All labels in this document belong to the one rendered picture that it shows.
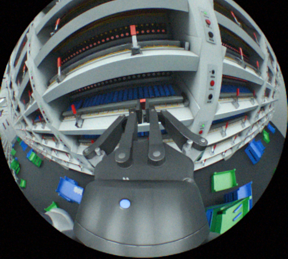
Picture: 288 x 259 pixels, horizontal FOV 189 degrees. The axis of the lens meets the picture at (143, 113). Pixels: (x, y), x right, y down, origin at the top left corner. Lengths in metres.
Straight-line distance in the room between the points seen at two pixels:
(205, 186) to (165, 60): 1.01
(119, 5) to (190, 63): 0.25
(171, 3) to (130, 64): 0.22
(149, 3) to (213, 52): 0.22
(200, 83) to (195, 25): 0.16
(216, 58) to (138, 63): 0.22
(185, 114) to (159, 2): 0.35
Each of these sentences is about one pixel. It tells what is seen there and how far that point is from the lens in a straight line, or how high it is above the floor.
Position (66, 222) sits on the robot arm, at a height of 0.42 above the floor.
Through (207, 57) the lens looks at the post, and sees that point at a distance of 0.27.
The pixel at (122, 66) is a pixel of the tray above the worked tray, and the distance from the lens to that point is 0.22.
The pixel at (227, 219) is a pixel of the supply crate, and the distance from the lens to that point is 0.66.
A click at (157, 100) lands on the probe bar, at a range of 0.29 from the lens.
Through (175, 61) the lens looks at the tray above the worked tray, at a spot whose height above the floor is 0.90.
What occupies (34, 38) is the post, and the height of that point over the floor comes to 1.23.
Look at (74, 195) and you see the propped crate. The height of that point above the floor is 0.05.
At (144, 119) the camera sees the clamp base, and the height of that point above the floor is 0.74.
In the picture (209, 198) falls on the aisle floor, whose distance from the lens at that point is 1.03.
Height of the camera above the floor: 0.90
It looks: 31 degrees down
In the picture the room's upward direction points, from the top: 9 degrees counter-clockwise
